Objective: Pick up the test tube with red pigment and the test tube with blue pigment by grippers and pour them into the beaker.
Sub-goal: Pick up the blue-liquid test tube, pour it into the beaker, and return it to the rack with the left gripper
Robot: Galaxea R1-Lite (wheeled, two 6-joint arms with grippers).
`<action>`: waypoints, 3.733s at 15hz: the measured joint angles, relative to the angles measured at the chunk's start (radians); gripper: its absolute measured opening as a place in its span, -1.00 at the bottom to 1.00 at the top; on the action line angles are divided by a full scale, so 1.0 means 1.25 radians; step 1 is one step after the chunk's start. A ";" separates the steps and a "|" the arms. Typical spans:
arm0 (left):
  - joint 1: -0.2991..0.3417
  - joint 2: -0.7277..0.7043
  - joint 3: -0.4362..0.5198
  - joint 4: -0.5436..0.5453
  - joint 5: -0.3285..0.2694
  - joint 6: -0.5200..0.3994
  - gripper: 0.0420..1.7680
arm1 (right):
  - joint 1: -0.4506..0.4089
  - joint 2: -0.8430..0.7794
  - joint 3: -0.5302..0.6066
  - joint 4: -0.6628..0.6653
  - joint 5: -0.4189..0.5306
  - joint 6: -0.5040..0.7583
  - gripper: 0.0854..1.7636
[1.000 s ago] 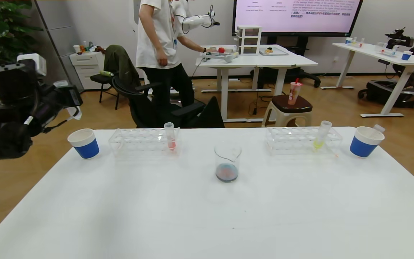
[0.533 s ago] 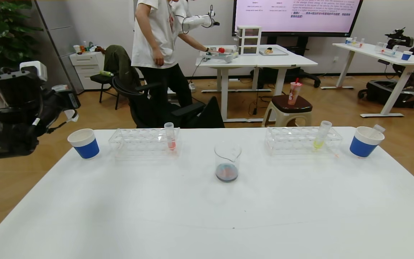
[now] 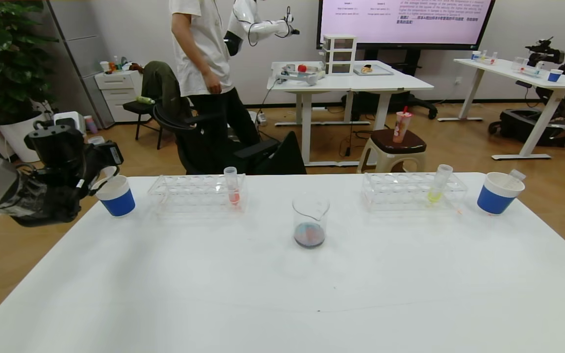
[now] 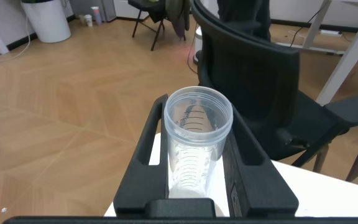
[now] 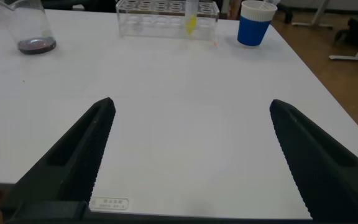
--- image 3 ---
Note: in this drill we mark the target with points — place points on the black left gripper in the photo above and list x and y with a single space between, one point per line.
114 154

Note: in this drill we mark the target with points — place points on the blue pigment test tube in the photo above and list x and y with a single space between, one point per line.
108 171

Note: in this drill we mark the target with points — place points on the orange-red pigment test tube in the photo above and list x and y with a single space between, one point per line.
516 174

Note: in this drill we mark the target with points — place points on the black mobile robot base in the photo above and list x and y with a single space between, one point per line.
523 127

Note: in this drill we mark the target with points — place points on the clear acrylic tube rack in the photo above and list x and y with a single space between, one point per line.
400 194
194 198

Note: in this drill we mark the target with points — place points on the pink-red pigment test tube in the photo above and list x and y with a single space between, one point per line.
234 197

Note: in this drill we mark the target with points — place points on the clear glass beaker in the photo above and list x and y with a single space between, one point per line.
310 236

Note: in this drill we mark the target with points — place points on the yellow pigment test tube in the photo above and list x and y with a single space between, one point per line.
434 196

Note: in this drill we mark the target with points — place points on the small clear tube rack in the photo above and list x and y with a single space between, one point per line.
527 68

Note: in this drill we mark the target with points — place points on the pink plastic cup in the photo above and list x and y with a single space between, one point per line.
91 123

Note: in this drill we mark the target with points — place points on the white box appliance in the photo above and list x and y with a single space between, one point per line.
69 121

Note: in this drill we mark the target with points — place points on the black side chair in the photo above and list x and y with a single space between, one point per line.
138 110

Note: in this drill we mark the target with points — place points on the white drawer cabinet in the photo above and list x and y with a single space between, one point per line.
118 98

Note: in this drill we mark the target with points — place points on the green drink bottle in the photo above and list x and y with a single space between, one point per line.
146 100

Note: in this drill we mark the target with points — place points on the white plant pot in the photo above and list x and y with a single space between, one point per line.
12 142

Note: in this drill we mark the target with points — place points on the black office chair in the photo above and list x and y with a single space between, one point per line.
199 152

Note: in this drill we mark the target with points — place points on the green jacket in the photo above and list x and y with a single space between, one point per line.
162 90

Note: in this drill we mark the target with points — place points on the white paper cup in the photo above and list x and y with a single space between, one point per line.
105 67

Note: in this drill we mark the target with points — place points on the grey tall cabinet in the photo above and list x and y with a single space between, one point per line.
84 49

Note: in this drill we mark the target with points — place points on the green potted plant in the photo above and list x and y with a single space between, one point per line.
3 59

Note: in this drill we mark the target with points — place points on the person in white t-shirt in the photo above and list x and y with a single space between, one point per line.
199 49

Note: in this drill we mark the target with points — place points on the white humanoid robot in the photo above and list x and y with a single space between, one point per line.
263 29

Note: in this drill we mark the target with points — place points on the red round object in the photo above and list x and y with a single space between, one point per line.
302 68

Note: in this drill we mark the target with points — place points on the white mini drawer organiser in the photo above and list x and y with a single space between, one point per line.
339 55

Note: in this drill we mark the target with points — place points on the white double desk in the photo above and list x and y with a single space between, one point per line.
361 83

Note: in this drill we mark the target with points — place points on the grey tray with food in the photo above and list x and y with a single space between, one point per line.
373 71

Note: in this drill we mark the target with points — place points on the beige stool brown seat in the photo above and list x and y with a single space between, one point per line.
400 142

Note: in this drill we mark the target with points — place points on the drink cup red straw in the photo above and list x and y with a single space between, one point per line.
402 127

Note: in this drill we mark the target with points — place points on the black TV stand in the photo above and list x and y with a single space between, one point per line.
412 66

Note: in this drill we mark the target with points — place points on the large display screen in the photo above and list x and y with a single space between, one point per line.
400 24

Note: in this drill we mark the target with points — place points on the small blue paper cup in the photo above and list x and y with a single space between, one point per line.
554 76

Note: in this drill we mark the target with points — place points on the white standing desk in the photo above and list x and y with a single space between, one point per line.
557 83

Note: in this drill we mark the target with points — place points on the black camera rig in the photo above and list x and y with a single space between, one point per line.
542 50

